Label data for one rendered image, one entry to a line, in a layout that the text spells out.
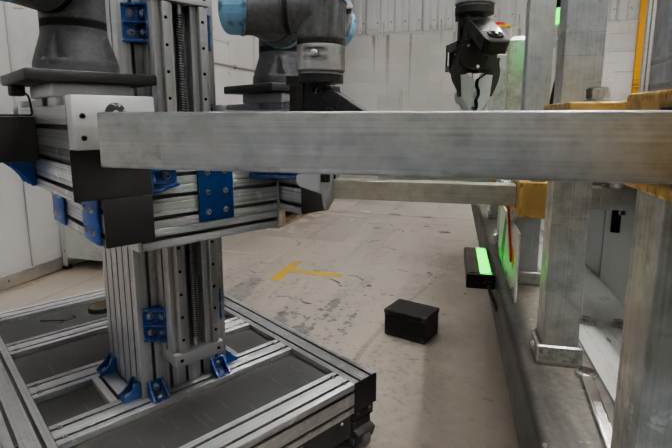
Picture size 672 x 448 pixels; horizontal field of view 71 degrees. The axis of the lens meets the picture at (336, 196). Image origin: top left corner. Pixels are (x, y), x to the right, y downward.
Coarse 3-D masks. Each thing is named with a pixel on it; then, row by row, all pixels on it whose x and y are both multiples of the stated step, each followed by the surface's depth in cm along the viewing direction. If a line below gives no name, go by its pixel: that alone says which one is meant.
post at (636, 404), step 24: (648, 216) 25; (648, 240) 24; (648, 264) 24; (648, 288) 24; (624, 312) 27; (648, 312) 24; (624, 336) 27; (648, 336) 24; (624, 360) 27; (648, 360) 24; (624, 384) 27; (648, 384) 24; (624, 408) 27; (648, 408) 25; (624, 432) 27; (648, 432) 25
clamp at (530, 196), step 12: (516, 180) 69; (528, 180) 66; (516, 192) 68; (528, 192) 65; (540, 192) 64; (516, 204) 68; (528, 204) 65; (540, 204) 65; (528, 216) 65; (540, 216) 65
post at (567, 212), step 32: (576, 0) 44; (608, 0) 44; (576, 32) 45; (576, 64) 45; (576, 96) 46; (576, 192) 47; (544, 224) 51; (576, 224) 47; (544, 256) 51; (576, 256) 48; (544, 288) 50; (576, 288) 48; (544, 320) 50; (576, 320) 49
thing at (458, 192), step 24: (336, 192) 75; (360, 192) 74; (384, 192) 73; (408, 192) 72; (432, 192) 71; (456, 192) 70; (480, 192) 70; (504, 192) 69; (600, 192) 66; (624, 192) 65
